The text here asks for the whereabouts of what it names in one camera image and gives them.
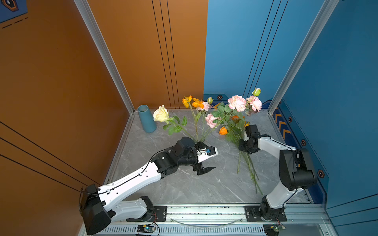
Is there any aluminium corner post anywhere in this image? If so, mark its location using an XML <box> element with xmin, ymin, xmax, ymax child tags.
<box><xmin>74</xmin><ymin>0</ymin><xmax>135</xmax><ymax>115</ymax></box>
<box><xmin>268</xmin><ymin>0</ymin><xmax>339</xmax><ymax>115</ymax></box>

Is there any right aluminium corner post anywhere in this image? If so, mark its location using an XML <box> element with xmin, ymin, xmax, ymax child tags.
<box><xmin>268</xmin><ymin>0</ymin><xmax>339</xmax><ymax>115</ymax></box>

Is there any blue cylindrical vase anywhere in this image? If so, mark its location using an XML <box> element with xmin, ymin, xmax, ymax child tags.
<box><xmin>137</xmin><ymin>105</ymin><xmax>157</xmax><ymax>133</ymax></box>

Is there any pink rose flower stem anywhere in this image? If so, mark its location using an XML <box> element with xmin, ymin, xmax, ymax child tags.
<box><xmin>211</xmin><ymin>88</ymin><xmax>262</xmax><ymax>130</ymax></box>

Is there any left green circuit board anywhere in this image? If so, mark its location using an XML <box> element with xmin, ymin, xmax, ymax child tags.
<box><xmin>136</xmin><ymin>225</ymin><xmax>157</xmax><ymax>236</ymax></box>

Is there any left aluminium corner post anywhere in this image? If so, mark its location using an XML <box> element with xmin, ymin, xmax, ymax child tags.
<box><xmin>74</xmin><ymin>0</ymin><xmax>135</xmax><ymax>115</ymax></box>

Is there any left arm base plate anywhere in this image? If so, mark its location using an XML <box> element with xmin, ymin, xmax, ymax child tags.
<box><xmin>126</xmin><ymin>206</ymin><xmax>167</xmax><ymax>222</ymax></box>

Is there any aluminium front rail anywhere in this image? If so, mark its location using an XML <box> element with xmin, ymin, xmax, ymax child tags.
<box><xmin>98</xmin><ymin>204</ymin><xmax>337</xmax><ymax>236</ymax></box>

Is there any red orange flower stem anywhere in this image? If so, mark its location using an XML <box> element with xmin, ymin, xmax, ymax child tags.
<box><xmin>227</xmin><ymin>116</ymin><xmax>253</xmax><ymax>177</ymax></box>

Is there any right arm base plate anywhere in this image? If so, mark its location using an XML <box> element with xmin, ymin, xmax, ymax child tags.
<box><xmin>244</xmin><ymin>205</ymin><xmax>287</xmax><ymax>222</ymax></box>

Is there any pink peony flower stem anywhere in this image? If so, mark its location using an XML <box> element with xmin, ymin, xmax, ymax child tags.
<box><xmin>200</xmin><ymin>97</ymin><xmax>217</xmax><ymax>142</ymax></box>

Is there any orange poppy flower stem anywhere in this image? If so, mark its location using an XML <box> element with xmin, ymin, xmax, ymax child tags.
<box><xmin>182</xmin><ymin>95</ymin><xmax>205</xmax><ymax>141</ymax></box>

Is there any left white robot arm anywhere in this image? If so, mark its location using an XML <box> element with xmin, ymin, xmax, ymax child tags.
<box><xmin>79</xmin><ymin>137</ymin><xmax>219</xmax><ymax>236</ymax></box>

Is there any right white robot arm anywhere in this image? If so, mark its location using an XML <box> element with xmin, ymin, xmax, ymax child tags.
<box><xmin>239</xmin><ymin>125</ymin><xmax>318</xmax><ymax>221</ymax></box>

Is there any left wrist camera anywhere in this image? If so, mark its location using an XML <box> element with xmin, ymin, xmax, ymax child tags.
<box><xmin>195</xmin><ymin>142</ymin><xmax>219</xmax><ymax>163</ymax></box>

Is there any clear glass vase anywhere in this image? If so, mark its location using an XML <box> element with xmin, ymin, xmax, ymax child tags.
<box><xmin>194</xmin><ymin>134</ymin><xmax>207</xmax><ymax>143</ymax></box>

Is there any white rose flower stem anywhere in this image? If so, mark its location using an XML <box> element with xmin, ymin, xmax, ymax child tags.
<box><xmin>153</xmin><ymin>105</ymin><xmax>194</xmax><ymax>139</ymax></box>

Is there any right circuit board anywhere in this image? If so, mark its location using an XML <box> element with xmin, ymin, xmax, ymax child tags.
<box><xmin>263</xmin><ymin>225</ymin><xmax>279</xmax><ymax>236</ymax></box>

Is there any orange rose flower stem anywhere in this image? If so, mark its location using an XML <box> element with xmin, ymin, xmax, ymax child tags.
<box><xmin>219</xmin><ymin>123</ymin><xmax>263</xmax><ymax>194</ymax></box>

